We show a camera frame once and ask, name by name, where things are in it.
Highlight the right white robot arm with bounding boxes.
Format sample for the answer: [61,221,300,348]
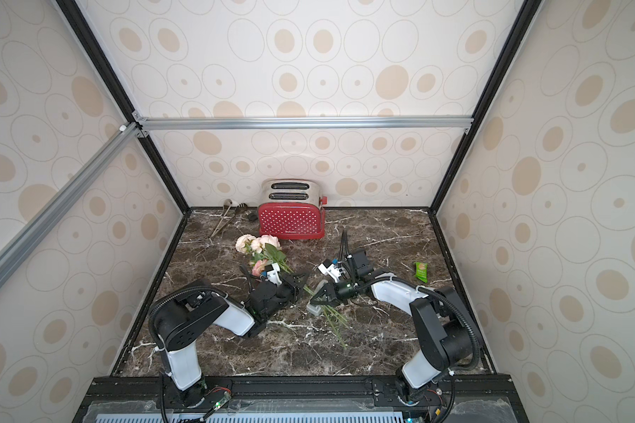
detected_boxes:
[310,249,483,391]

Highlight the black vertical frame post left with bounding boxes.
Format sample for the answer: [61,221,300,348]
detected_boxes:
[55,0,190,214]

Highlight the horizontal aluminium rail back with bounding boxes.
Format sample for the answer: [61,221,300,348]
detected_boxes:
[138,116,474,130]

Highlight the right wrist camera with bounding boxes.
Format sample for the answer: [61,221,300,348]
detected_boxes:
[317,259,344,283]

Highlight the red polka dot toaster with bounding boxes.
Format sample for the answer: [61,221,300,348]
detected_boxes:
[258,179,327,241]

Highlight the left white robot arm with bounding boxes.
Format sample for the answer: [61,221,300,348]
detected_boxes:
[147,271,308,392]

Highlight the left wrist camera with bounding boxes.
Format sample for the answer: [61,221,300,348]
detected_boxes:
[263,263,282,286]

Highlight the pink artificial flower bouquet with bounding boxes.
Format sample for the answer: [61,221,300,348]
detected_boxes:
[236,234,349,349]

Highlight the aluminium rail left wall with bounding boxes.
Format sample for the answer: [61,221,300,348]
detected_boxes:
[0,123,139,289]

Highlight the black vertical frame post right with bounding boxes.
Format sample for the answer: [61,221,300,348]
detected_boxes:
[429,0,543,217]

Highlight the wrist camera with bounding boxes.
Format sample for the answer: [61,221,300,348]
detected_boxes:
[317,259,344,283]
[263,263,282,286]

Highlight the green snack packet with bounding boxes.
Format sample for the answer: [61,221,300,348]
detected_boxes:
[415,262,429,284]

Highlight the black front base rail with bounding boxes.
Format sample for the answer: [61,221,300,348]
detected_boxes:
[74,375,528,422]

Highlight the black vertical frame post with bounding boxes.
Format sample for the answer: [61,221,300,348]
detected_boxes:
[429,0,543,217]
[55,0,190,214]

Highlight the metal kitchen tongs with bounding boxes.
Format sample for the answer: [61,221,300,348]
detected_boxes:
[209,198,248,238]

